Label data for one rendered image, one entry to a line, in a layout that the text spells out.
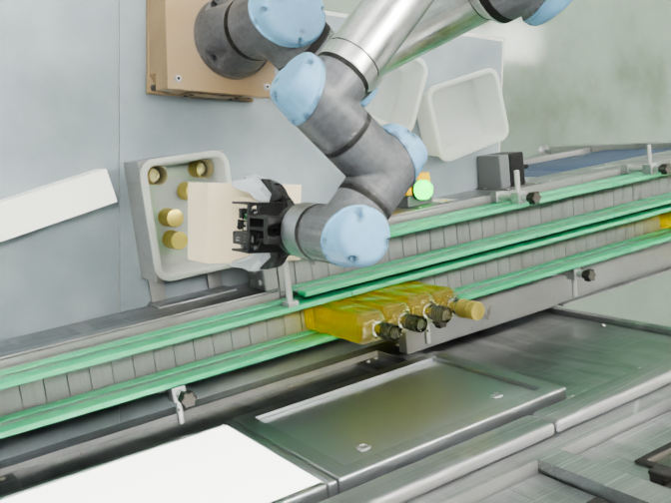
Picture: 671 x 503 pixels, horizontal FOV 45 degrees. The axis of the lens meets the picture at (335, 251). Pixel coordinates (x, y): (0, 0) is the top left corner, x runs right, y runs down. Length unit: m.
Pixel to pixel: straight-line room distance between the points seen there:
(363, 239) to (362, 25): 0.26
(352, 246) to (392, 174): 0.11
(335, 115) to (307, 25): 0.43
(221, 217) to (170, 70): 0.37
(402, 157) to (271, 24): 0.43
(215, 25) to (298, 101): 0.56
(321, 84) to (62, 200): 0.66
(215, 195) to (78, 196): 0.33
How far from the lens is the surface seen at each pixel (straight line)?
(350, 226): 0.96
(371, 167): 1.00
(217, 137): 1.65
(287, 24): 1.37
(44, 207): 1.48
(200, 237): 1.26
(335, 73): 0.98
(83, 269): 1.56
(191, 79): 1.52
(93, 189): 1.50
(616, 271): 2.24
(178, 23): 1.54
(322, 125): 0.97
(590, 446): 1.36
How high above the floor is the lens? 2.24
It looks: 56 degrees down
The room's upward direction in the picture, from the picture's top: 99 degrees clockwise
